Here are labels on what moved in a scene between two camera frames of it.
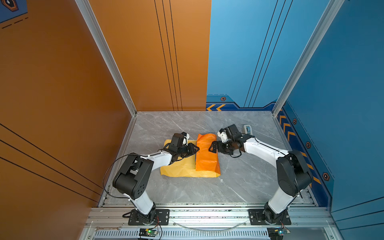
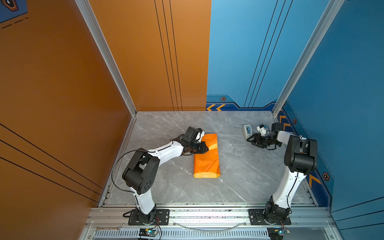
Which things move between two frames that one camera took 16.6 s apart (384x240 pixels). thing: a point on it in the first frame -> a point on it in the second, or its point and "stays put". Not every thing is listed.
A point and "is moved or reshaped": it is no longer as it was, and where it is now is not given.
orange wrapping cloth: [203, 163] is moved or reshaped
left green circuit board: [147, 232] stays put
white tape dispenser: [247, 129] stays put
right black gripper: [218, 143] -> [256, 135]
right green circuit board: [275, 233] stays put
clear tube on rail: [208, 229] stays put
